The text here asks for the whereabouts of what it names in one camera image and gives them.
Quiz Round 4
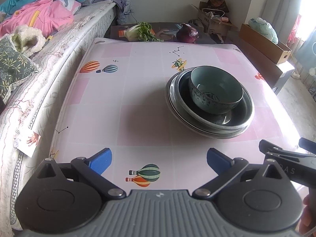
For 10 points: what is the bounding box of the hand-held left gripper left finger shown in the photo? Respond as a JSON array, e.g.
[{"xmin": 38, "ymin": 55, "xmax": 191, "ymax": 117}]
[{"xmin": 37, "ymin": 148, "xmax": 127, "ymax": 200}]

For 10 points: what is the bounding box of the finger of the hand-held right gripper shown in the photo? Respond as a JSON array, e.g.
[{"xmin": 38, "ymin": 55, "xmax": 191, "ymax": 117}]
[
  {"xmin": 299, "ymin": 139, "xmax": 316, "ymax": 154},
  {"xmin": 259, "ymin": 139, "xmax": 287, "ymax": 155}
]

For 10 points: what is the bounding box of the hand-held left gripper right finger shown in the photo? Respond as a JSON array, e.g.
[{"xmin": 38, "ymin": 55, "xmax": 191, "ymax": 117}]
[{"xmin": 193, "ymin": 148, "xmax": 284, "ymax": 200}]

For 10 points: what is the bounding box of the steel bowl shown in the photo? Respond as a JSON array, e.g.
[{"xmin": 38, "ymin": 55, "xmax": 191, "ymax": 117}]
[{"xmin": 178, "ymin": 69, "xmax": 255, "ymax": 132}]

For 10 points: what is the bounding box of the teal ceramic bowl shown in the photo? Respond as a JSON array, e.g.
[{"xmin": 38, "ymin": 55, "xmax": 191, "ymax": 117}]
[{"xmin": 189, "ymin": 66, "xmax": 244, "ymax": 114}]

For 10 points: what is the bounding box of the large steel plate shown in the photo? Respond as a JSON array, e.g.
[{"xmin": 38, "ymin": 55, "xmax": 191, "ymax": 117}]
[{"xmin": 165, "ymin": 67, "xmax": 255, "ymax": 136}]

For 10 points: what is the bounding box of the person's right hand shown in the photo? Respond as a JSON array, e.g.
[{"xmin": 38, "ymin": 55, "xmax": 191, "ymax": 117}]
[{"xmin": 299, "ymin": 195, "xmax": 316, "ymax": 237}]

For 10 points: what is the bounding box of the pink balloon-print tablecloth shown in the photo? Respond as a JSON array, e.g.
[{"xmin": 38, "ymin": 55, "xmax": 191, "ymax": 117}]
[{"xmin": 49, "ymin": 38, "xmax": 306, "ymax": 198}]

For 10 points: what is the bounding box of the white paper card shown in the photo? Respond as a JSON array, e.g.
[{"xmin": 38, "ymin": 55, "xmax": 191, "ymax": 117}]
[{"xmin": 17, "ymin": 128, "xmax": 41, "ymax": 158}]

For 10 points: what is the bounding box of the large flat cardboard box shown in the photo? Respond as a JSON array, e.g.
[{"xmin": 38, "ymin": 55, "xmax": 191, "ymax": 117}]
[{"xmin": 226, "ymin": 37, "xmax": 296, "ymax": 96}]

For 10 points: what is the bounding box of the long open cardboard box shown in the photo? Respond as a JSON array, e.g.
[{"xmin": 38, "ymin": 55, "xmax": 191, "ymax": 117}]
[{"xmin": 239, "ymin": 23, "xmax": 292, "ymax": 65}]

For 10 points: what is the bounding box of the blue hanging cloth with circles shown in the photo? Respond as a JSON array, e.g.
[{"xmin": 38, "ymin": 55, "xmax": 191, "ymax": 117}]
[{"xmin": 295, "ymin": 28, "xmax": 316, "ymax": 63}]

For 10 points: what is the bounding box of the white quilted mattress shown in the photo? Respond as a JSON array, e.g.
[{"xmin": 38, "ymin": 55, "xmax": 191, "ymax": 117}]
[{"xmin": 0, "ymin": 4, "xmax": 117, "ymax": 230}]

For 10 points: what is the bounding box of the pale green plastic bag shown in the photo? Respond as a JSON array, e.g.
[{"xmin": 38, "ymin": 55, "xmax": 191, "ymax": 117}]
[{"xmin": 248, "ymin": 17, "xmax": 279, "ymax": 45}]

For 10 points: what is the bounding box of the green floral pillow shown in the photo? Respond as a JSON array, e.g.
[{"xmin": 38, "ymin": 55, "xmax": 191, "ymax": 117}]
[{"xmin": 0, "ymin": 36, "xmax": 40, "ymax": 104}]

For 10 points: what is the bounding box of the purple cabbage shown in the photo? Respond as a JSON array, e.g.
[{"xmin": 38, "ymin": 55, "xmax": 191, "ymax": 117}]
[{"xmin": 176, "ymin": 23, "xmax": 199, "ymax": 44}]

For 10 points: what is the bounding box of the napa cabbage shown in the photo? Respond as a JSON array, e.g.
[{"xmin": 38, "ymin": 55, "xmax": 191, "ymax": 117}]
[{"xmin": 123, "ymin": 22, "xmax": 164, "ymax": 42}]

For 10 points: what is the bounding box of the open cardboard box with clutter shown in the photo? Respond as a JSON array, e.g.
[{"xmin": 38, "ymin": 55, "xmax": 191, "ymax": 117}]
[{"xmin": 191, "ymin": 1, "xmax": 239, "ymax": 34}]

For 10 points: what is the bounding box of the white fleece cloth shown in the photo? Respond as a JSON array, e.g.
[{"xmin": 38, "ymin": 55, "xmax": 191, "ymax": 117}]
[{"xmin": 11, "ymin": 25, "xmax": 46, "ymax": 57}]

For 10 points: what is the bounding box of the dark brown paper bag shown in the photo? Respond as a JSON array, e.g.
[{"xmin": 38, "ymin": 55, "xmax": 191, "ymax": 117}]
[{"xmin": 206, "ymin": 0, "xmax": 230, "ymax": 13}]

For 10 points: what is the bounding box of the lavender grey cloth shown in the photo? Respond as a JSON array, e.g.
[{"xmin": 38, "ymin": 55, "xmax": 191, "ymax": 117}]
[{"xmin": 81, "ymin": 0, "xmax": 134, "ymax": 25}]

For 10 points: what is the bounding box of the pink blanket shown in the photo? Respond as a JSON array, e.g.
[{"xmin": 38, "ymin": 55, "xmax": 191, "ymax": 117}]
[{"xmin": 0, "ymin": 0, "xmax": 82, "ymax": 38}]

